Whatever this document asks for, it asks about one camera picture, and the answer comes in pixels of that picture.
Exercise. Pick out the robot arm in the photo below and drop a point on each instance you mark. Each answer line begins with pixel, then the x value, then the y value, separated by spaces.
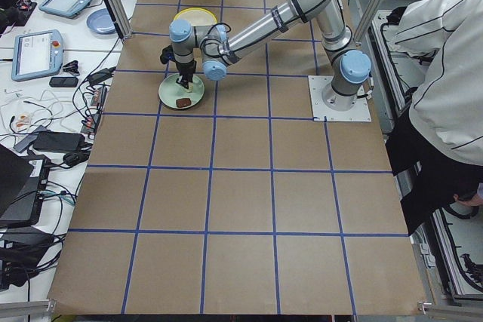
pixel 351 67

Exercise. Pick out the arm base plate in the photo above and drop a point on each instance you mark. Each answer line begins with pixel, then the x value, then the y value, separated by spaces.
pixel 327 105

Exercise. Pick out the teach pendant near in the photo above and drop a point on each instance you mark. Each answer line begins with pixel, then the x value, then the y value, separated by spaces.
pixel 37 55

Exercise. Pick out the black laptop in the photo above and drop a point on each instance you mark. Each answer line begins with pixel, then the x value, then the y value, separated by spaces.
pixel 23 179

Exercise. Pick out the white bun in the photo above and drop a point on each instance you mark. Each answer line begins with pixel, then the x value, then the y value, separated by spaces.
pixel 189 87

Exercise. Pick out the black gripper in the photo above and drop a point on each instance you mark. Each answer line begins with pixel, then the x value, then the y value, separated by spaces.
pixel 186 68

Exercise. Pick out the light green plate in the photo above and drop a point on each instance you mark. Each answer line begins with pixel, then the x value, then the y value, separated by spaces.
pixel 169 91

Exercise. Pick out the yellow steamer centre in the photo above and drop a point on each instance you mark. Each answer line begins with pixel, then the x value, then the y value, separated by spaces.
pixel 197 16

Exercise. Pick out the person in white jacket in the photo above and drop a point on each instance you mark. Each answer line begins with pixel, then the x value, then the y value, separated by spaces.
pixel 441 129

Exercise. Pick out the blue plate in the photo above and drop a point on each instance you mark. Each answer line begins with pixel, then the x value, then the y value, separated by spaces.
pixel 100 22

